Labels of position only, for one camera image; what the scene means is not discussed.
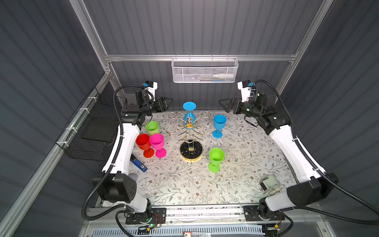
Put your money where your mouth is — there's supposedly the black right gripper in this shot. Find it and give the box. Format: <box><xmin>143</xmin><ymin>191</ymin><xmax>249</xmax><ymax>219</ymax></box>
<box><xmin>218</xmin><ymin>98</ymin><xmax>260</xmax><ymax>120</ymax></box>

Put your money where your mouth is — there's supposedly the blue wine glass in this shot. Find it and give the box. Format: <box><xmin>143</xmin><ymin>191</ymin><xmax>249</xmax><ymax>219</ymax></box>
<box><xmin>183</xmin><ymin>101</ymin><xmax>196</xmax><ymax>130</ymax></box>
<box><xmin>212</xmin><ymin>115</ymin><xmax>227</xmax><ymax>139</ymax></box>

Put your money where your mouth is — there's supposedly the green wine glass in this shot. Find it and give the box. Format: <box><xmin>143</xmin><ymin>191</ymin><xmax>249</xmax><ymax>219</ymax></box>
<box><xmin>145</xmin><ymin>121</ymin><xmax>160</xmax><ymax>136</ymax></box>
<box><xmin>208</xmin><ymin>148</ymin><xmax>225</xmax><ymax>173</ymax></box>

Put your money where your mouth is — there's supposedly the pink wine glass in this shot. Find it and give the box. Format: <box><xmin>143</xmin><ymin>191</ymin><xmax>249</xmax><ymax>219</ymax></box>
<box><xmin>150</xmin><ymin>133</ymin><xmax>167</xmax><ymax>159</ymax></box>

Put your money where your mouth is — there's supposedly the red wine glass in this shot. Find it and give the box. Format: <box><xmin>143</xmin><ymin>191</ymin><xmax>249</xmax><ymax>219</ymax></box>
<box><xmin>135</xmin><ymin>134</ymin><xmax>155</xmax><ymax>159</ymax></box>

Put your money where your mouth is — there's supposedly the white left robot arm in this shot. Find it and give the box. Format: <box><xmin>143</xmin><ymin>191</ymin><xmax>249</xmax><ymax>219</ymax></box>
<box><xmin>81</xmin><ymin>81</ymin><xmax>173</xmax><ymax>237</ymax></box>

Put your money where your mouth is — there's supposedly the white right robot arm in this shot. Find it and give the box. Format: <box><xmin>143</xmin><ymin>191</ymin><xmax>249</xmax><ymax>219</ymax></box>
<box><xmin>219</xmin><ymin>80</ymin><xmax>379</xmax><ymax>225</ymax></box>

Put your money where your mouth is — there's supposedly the gold wine glass rack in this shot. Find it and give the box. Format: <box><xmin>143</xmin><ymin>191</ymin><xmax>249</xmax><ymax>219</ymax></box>
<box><xmin>166</xmin><ymin>111</ymin><xmax>213</xmax><ymax>163</ymax></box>

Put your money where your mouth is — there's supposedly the white marker in basket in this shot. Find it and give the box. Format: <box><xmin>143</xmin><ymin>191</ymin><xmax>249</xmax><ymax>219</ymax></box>
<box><xmin>213</xmin><ymin>74</ymin><xmax>235</xmax><ymax>80</ymax></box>

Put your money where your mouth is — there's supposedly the white mesh basket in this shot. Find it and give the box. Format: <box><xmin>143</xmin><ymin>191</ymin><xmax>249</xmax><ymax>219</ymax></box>
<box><xmin>171</xmin><ymin>57</ymin><xmax>239</xmax><ymax>84</ymax></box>

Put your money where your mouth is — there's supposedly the small white scale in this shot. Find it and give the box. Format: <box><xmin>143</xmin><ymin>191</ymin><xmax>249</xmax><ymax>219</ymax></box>
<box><xmin>259</xmin><ymin>175</ymin><xmax>281</xmax><ymax>197</ymax></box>

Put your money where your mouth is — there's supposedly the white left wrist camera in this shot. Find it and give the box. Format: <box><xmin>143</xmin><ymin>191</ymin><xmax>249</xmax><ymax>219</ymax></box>
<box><xmin>143</xmin><ymin>81</ymin><xmax>158</xmax><ymax>101</ymax></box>

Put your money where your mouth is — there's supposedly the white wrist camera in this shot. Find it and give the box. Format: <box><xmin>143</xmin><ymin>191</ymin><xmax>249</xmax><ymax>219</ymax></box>
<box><xmin>237</xmin><ymin>80</ymin><xmax>256</xmax><ymax>102</ymax></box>
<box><xmin>143</xmin><ymin>81</ymin><xmax>158</xmax><ymax>101</ymax></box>

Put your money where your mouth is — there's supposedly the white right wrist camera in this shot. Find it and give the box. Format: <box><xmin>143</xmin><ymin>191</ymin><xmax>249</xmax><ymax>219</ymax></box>
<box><xmin>237</xmin><ymin>80</ymin><xmax>256</xmax><ymax>102</ymax></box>

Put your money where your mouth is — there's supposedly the blue handled tool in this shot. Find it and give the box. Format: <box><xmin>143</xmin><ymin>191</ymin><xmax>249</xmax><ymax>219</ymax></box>
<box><xmin>130</xmin><ymin>154</ymin><xmax>148</xmax><ymax>173</ymax></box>

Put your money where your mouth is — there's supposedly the black wire basket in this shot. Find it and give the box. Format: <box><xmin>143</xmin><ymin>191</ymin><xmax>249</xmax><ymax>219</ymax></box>
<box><xmin>56</xmin><ymin>86</ymin><xmax>118</xmax><ymax>162</ymax></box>

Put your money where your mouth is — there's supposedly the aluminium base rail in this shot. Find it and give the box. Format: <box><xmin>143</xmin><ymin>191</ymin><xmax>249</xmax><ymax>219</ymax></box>
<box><xmin>79</xmin><ymin>204</ymin><xmax>321</xmax><ymax>237</ymax></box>

